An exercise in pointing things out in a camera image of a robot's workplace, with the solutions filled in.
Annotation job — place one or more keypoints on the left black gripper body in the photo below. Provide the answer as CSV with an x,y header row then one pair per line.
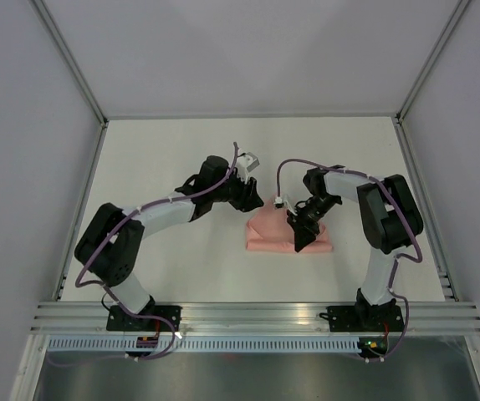
x,y
236,190

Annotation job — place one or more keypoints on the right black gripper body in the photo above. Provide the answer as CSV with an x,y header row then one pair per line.
x,y
309,215

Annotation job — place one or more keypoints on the pink cloth napkin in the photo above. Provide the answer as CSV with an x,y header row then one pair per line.
x,y
269,231

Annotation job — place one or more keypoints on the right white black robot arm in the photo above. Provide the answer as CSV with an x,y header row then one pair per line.
x,y
390,222

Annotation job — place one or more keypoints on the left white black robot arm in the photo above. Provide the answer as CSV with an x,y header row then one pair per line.
x,y
111,242

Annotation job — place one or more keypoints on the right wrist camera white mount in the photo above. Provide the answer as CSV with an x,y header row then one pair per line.
x,y
283,202

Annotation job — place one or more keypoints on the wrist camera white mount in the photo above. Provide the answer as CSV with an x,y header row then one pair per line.
x,y
245,165
283,202

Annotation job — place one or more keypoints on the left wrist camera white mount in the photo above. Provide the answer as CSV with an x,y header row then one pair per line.
x,y
245,165

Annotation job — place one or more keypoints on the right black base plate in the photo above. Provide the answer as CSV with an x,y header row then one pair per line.
x,y
347,319

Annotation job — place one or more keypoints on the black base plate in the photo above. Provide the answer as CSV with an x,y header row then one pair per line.
x,y
167,319
347,319

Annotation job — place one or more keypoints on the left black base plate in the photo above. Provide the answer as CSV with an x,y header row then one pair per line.
x,y
167,319

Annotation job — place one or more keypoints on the white slotted cable duct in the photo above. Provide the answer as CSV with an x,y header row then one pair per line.
x,y
204,344

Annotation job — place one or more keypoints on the aluminium mounting rail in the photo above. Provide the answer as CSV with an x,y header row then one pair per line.
x,y
248,318

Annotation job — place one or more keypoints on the right aluminium frame post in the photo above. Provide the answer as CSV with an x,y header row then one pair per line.
x,y
448,30

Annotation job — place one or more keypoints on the aluminium frame post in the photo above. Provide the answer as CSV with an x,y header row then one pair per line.
x,y
448,30
56,35

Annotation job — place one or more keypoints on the left aluminium frame post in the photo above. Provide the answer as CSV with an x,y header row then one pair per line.
x,y
56,35

